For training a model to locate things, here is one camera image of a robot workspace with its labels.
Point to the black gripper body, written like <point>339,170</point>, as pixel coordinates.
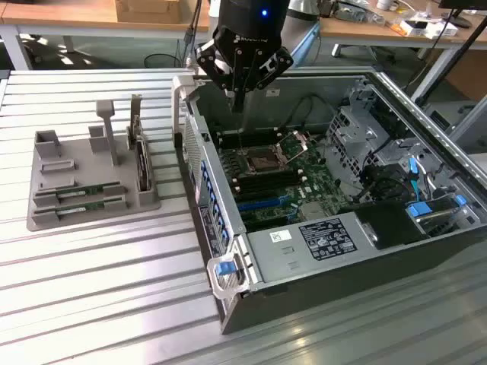
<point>247,23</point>

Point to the green RAM stick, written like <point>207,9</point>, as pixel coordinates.
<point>80,208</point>
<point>87,189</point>

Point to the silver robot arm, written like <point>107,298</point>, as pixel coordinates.
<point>304,38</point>

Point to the cardboard box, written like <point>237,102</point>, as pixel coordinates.
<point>148,9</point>

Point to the metal socket cover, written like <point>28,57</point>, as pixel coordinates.
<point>298,134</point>

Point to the wooden desk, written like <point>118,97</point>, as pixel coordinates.
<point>57,11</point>
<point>361,28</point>

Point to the socket locking lever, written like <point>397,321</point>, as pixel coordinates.
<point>241,142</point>

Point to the perforated metal drive cage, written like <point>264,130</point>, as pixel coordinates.
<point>354,133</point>

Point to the CPU socket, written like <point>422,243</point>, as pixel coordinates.
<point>262,163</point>

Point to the white cup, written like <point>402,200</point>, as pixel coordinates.
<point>385,4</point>

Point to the green motherboard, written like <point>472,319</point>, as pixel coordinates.
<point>312,178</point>

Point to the long black expansion slot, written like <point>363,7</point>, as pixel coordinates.
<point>256,197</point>
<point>266,221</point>

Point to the blue expansion slot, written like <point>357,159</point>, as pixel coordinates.
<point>258,205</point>

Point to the silver chipset heatsink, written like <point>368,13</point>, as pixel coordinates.
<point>312,211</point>

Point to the grey parts rack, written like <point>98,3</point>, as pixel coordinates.
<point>148,199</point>

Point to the white box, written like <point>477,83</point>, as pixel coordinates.
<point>441,31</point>

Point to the black tripod pole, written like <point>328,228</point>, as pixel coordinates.
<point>454,59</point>

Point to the black monitor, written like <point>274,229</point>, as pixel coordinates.
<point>460,21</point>

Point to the brown wooden panel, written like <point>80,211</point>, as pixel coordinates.
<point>472,72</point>

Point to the grey power supply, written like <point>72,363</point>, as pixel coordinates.
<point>274,258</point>

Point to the blue drive bay latch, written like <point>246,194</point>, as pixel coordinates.
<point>418,210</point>

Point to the grey computer case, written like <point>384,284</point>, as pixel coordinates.
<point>473,129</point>

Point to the blue case release latch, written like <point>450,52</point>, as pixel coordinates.
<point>223,268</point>

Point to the small blue drive latch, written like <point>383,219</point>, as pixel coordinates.
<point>460,200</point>

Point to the metal disk bay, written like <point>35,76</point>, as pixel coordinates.
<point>441,222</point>

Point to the open PC case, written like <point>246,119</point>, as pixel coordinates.
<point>380,277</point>

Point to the graphics card with metal bracket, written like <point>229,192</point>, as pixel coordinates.
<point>141,163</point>

